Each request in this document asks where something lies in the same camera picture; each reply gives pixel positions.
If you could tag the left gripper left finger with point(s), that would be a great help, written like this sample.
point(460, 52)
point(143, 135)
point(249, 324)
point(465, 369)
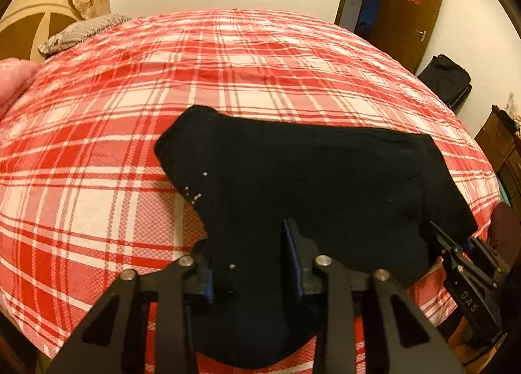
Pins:
point(112, 337)

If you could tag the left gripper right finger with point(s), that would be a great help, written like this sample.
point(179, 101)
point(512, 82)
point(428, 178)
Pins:
point(398, 338)

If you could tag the black pants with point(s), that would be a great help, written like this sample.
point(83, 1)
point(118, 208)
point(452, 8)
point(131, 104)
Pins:
point(367, 197)

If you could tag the brown wooden dresser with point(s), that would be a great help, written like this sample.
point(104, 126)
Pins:
point(501, 145)

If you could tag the red white plaid bedsheet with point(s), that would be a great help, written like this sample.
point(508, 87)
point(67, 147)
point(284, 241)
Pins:
point(82, 193)

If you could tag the black bag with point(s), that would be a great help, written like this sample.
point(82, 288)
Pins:
point(448, 80)

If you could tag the pink folded quilt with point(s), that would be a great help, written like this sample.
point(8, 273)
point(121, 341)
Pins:
point(15, 76)

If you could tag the brown wooden door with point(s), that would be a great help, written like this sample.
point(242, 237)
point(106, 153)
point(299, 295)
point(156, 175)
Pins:
point(403, 28)

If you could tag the grey striped pillow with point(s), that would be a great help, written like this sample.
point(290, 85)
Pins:
point(78, 32)

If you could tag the cream round headboard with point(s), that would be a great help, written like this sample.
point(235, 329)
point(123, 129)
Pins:
point(27, 24)

